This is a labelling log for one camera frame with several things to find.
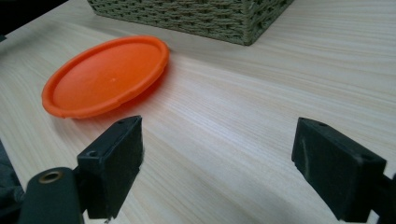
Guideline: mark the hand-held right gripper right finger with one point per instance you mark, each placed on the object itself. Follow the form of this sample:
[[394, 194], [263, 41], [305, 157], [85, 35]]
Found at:
[[336, 171]]

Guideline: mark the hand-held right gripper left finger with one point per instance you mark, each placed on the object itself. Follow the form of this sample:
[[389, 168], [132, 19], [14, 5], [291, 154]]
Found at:
[[112, 168]]

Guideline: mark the orange plastic plate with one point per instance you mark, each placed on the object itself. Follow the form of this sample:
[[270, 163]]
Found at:
[[106, 77]]

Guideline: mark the green woven basket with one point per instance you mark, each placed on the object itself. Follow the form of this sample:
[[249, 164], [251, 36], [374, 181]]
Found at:
[[199, 18]]

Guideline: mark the dark cloth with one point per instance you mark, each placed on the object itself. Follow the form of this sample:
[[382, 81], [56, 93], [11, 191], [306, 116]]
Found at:
[[7, 183]]

